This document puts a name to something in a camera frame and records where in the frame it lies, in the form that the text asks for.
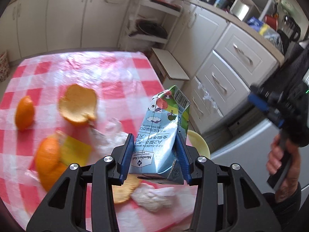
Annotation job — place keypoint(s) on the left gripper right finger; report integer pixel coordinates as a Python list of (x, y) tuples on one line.
[(227, 199)]

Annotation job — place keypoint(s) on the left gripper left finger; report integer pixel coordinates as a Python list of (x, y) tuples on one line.
[(64, 206)]

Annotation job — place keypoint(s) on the yellow plastic wrapper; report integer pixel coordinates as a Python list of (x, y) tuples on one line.
[(74, 151)]

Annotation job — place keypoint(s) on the blue milk carton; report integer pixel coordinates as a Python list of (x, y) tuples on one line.
[(154, 157)]

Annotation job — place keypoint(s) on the white tissue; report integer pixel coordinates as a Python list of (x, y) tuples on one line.
[(151, 198)]

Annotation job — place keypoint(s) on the small orange peel piece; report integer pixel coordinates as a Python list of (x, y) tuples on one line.
[(25, 113)]

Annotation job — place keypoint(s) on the large orange peel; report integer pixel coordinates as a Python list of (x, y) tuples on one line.
[(78, 105)]

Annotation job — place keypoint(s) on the orange peel near wrapper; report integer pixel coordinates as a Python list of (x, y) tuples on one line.
[(48, 160)]

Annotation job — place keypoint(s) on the white refrigerator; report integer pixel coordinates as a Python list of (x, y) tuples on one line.
[(251, 152)]

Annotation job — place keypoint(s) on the round cracker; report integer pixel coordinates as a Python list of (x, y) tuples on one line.
[(122, 193)]

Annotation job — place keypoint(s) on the white drawer cabinet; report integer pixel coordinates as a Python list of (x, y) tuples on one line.
[(223, 57)]

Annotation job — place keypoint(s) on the red mug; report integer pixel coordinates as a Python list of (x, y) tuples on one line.
[(271, 21)]

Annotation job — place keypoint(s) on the blue tissue pack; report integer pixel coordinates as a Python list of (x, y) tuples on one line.
[(255, 24)]

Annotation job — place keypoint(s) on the white electric kettle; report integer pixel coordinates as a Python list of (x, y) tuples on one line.
[(244, 10)]

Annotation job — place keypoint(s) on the red white checkered tablecloth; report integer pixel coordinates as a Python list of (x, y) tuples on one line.
[(124, 83)]

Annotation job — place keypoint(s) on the white step stool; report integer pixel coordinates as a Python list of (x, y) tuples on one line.
[(165, 63)]

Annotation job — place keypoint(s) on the black frying pan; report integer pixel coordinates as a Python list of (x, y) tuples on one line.
[(149, 28)]

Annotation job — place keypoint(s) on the white corner shelf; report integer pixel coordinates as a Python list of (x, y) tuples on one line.
[(165, 15)]

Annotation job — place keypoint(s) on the patterned waste basket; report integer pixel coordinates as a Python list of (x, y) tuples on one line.
[(4, 66)]

